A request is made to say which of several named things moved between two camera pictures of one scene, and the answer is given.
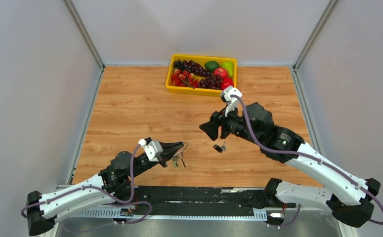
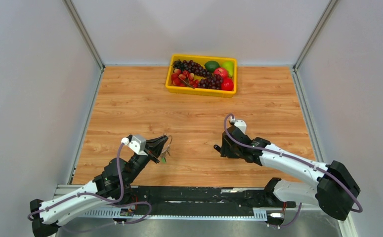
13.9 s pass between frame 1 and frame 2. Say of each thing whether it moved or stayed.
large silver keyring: moved
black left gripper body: moved
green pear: stayed
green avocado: stayed
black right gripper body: moved
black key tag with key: stayed
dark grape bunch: stayed
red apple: stayed
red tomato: stayed
